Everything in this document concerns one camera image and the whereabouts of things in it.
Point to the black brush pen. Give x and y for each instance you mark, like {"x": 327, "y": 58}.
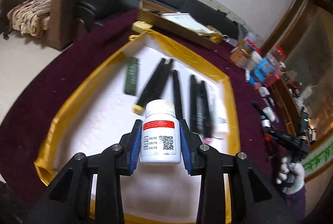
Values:
{"x": 193, "y": 105}

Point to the white gloved right hand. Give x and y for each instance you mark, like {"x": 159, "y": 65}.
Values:
{"x": 289, "y": 168}

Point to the white pill bottle red label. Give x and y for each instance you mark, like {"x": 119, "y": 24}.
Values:
{"x": 160, "y": 136}

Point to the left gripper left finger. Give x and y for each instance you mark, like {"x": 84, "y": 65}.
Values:
{"x": 67, "y": 198}

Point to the long cardboard box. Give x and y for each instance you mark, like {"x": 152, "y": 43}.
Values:
{"x": 150, "y": 12}

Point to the red-lid clear jar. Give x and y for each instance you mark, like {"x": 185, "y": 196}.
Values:
{"x": 276, "y": 56}

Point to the white charger block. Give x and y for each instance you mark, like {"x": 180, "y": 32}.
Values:
{"x": 263, "y": 91}

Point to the white tube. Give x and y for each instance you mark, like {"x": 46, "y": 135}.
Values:
{"x": 219, "y": 114}

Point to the white tray with yellow tape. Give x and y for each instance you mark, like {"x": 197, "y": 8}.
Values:
{"x": 98, "y": 113}

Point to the yellow tape roll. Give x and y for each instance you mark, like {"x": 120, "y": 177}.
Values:
{"x": 216, "y": 37}

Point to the papers in box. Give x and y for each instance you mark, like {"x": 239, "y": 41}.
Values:
{"x": 185, "y": 20}

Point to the green-capped black art marker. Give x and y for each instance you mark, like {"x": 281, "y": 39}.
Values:
{"x": 177, "y": 95}

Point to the yellow-capped black marker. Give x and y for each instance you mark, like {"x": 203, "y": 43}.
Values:
{"x": 155, "y": 86}

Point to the green lighter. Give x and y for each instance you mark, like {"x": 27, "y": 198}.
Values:
{"x": 131, "y": 80}

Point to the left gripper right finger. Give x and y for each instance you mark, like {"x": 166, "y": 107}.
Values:
{"x": 253, "y": 198}

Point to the black sofa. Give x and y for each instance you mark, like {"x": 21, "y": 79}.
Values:
{"x": 95, "y": 13}

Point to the blue-capped black marker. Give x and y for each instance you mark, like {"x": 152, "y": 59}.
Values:
{"x": 258, "y": 109}

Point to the pink-capped black marker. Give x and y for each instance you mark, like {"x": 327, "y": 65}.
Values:
{"x": 205, "y": 112}

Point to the white pill bottle lying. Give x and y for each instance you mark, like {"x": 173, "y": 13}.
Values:
{"x": 269, "y": 113}

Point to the white bottle orange cap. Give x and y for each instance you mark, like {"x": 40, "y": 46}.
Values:
{"x": 265, "y": 122}

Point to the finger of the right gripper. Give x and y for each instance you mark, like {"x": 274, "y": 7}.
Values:
{"x": 269, "y": 145}

